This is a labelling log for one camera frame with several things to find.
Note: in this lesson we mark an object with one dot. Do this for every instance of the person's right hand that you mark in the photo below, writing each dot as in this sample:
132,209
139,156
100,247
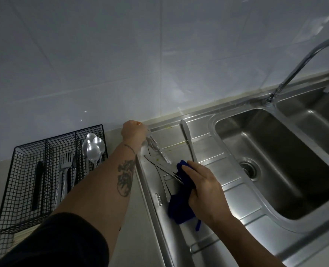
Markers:
209,194

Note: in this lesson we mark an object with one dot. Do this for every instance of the person's left hand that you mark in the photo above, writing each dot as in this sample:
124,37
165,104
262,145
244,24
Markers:
133,134

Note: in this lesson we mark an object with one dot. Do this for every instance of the dark blue cloth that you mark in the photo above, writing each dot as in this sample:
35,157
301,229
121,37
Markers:
181,208

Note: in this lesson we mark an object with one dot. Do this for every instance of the person's right forearm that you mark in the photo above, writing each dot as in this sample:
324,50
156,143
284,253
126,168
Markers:
242,244

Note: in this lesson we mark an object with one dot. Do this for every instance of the person's left forearm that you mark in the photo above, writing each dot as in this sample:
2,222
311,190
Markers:
97,191

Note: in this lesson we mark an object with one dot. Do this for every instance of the stainless steel double sink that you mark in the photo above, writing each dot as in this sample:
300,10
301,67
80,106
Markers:
292,164

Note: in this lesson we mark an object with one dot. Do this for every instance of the black knife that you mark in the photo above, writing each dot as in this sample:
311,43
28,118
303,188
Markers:
38,180

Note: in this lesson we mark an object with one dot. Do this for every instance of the black sleeve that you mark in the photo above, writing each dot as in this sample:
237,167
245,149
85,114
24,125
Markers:
56,241

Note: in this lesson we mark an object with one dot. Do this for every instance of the bundle of wooden chopsticks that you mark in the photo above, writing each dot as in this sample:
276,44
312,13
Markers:
22,234

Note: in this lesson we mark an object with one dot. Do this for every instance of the chrome faucet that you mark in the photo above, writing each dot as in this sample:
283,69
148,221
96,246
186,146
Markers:
306,58

